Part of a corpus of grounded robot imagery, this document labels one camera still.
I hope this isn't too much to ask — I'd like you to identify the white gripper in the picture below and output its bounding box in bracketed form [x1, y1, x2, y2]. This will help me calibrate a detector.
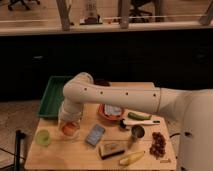
[58, 99, 83, 122]

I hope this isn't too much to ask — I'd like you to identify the orange apple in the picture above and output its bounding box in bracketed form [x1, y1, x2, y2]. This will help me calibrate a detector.
[62, 123, 77, 136]

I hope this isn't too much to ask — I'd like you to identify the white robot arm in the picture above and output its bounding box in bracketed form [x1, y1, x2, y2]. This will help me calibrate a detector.
[58, 72, 213, 171]

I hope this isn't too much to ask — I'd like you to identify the white paper cup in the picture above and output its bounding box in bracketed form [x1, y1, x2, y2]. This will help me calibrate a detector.
[58, 120, 80, 140]

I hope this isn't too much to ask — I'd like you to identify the green plastic cup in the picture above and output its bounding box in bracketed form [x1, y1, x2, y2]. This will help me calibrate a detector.
[35, 130, 51, 146]

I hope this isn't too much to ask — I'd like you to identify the metal cup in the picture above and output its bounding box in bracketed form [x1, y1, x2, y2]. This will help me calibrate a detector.
[130, 125, 145, 143]

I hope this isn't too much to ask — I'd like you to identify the green plastic tray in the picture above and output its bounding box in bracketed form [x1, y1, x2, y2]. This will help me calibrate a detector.
[37, 76, 71, 119]

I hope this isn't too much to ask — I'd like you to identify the blue sponge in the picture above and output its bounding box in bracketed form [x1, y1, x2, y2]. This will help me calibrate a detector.
[85, 124, 105, 147]

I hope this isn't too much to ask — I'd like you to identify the white cloth in bowl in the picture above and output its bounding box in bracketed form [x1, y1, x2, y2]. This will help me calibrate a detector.
[104, 105, 122, 116]

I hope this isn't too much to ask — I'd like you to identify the orange bowl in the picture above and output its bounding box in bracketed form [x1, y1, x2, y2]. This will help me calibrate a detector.
[98, 104, 125, 121]

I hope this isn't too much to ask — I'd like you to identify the black stand left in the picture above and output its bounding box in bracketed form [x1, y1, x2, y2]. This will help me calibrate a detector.
[14, 130, 26, 171]

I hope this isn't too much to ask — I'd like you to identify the green cucumber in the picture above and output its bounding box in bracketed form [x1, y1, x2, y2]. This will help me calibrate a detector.
[127, 112, 152, 121]

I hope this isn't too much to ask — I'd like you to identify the yellow corn cob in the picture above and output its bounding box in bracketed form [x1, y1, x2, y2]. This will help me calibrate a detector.
[119, 151, 145, 166]

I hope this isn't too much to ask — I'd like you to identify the bunch of dark grapes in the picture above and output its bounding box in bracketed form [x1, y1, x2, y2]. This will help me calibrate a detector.
[149, 132, 166, 158]

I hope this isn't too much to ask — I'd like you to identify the white handled brush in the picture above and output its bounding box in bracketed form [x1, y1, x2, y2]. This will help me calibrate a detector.
[119, 119, 159, 130]

